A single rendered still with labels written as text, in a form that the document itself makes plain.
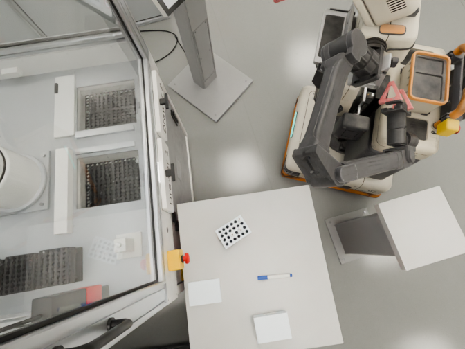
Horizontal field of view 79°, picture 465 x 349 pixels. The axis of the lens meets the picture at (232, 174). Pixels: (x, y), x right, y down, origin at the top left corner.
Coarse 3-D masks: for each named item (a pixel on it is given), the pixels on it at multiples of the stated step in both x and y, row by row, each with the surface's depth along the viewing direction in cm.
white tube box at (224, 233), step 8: (240, 216) 115; (232, 224) 118; (240, 224) 114; (216, 232) 114; (224, 232) 114; (232, 232) 114; (240, 232) 113; (248, 232) 113; (224, 240) 116; (232, 240) 113
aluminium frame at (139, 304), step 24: (120, 0) 91; (144, 48) 112; (144, 72) 112; (144, 288) 75; (72, 312) 45; (96, 312) 50; (120, 312) 59; (144, 312) 74; (24, 336) 34; (48, 336) 38; (72, 336) 42; (96, 336) 49; (120, 336) 58
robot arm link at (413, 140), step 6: (408, 132) 96; (408, 138) 95; (414, 138) 96; (408, 144) 94; (414, 144) 96; (384, 150) 95; (390, 150) 94; (396, 150) 94; (408, 150) 89; (414, 150) 97; (408, 156) 89; (414, 156) 90; (408, 162) 90
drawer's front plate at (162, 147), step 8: (160, 144) 111; (160, 152) 110; (168, 152) 121; (160, 160) 109; (168, 160) 119; (160, 168) 108; (160, 176) 107; (168, 184) 112; (168, 192) 110; (168, 200) 108; (168, 208) 106
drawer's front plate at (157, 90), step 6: (156, 72) 121; (156, 78) 119; (156, 84) 118; (162, 84) 129; (156, 90) 117; (156, 96) 116; (156, 102) 115; (156, 108) 115; (162, 108) 121; (156, 114) 114; (162, 114) 120; (156, 120) 113; (162, 120) 118; (156, 126) 113; (162, 126) 116; (162, 132) 115; (162, 138) 119
